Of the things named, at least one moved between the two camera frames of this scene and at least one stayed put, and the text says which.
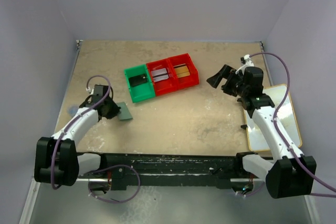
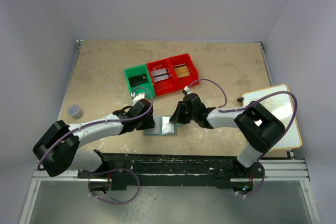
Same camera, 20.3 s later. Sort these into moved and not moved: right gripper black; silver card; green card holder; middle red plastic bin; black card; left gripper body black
Moved: right gripper black; green card holder; left gripper body black
Not moved: silver card; middle red plastic bin; black card
